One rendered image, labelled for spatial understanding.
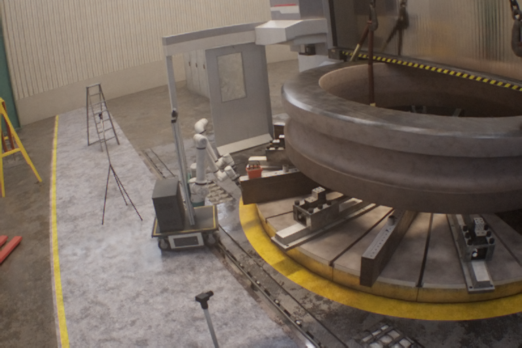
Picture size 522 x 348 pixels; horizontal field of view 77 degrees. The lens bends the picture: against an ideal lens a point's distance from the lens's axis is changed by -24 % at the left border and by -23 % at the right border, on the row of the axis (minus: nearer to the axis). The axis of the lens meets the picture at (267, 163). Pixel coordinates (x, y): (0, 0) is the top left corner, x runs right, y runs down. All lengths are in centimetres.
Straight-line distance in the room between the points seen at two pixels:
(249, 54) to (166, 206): 441
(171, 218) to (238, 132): 392
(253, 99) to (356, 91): 233
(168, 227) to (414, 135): 332
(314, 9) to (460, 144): 479
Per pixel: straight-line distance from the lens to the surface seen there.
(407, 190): 434
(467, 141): 411
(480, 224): 437
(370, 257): 398
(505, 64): 653
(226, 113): 868
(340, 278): 467
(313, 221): 482
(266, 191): 586
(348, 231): 509
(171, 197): 529
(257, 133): 910
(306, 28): 780
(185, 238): 548
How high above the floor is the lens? 302
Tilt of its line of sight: 22 degrees down
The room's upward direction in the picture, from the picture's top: 6 degrees counter-clockwise
